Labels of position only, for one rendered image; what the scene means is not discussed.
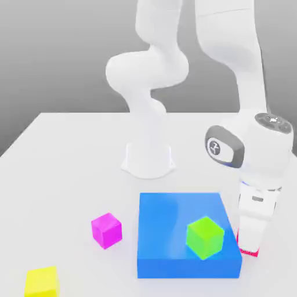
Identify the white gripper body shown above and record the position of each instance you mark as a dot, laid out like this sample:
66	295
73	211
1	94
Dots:
256	208

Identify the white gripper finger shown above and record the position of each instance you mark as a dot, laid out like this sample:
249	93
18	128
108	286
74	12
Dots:
253	234

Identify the small red cube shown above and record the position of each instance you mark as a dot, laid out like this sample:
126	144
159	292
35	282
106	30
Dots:
250	252

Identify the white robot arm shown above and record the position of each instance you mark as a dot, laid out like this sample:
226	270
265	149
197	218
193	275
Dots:
148	69

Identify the small green cube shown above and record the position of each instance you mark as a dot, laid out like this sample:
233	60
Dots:
204	239

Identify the small magenta cube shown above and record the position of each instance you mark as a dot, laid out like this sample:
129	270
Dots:
106	232

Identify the small yellow cube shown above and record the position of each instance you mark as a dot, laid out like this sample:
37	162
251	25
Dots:
41	282

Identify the large blue box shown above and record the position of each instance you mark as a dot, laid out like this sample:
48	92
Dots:
162	227

